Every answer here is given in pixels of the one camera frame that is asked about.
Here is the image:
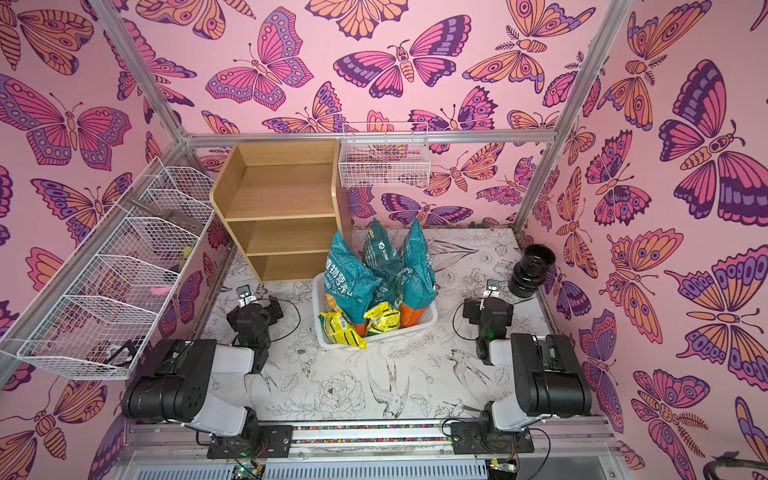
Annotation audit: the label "black camera lens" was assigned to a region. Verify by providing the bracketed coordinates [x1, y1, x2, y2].
[508, 244, 556, 298]

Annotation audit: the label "white plastic basket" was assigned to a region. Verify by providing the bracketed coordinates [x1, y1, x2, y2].
[312, 272, 439, 351]

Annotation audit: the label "teal orange fertilizer bag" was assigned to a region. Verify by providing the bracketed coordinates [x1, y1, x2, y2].
[397, 220, 437, 328]
[324, 231, 381, 337]

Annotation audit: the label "yellow snack bag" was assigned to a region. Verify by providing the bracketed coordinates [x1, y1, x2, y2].
[364, 302, 401, 335]
[318, 311, 367, 350]

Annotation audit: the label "dark green yellow fertilizer bag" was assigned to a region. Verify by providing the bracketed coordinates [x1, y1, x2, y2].
[363, 220, 403, 306]

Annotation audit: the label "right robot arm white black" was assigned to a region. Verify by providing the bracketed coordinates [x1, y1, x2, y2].
[462, 297, 592, 437]

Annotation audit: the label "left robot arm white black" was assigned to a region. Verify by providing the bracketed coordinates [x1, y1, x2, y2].
[121, 296, 284, 443]

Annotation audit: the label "wooden shelf unit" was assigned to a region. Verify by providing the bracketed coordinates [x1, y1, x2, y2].
[210, 140, 352, 282]

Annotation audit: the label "pink item in rack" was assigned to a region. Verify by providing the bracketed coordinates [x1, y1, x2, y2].
[150, 286, 173, 296]

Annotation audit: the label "black item in rack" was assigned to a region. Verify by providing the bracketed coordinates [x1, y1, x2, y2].
[103, 340, 138, 368]

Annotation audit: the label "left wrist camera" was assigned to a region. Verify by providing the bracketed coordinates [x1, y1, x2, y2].
[236, 285, 257, 308]

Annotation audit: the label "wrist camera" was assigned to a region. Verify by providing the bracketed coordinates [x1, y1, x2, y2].
[236, 285, 257, 308]
[483, 279, 501, 298]

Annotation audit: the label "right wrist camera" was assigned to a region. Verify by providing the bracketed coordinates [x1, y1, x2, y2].
[483, 279, 501, 298]

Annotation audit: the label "long white wire basket rack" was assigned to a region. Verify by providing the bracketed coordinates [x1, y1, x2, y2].
[1, 159, 214, 380]

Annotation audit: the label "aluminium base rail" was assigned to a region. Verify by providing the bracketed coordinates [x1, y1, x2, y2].
[119, 419, 625, 463]

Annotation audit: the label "small white wire basket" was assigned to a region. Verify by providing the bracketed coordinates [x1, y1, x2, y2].
[338, 121, 431, 188]

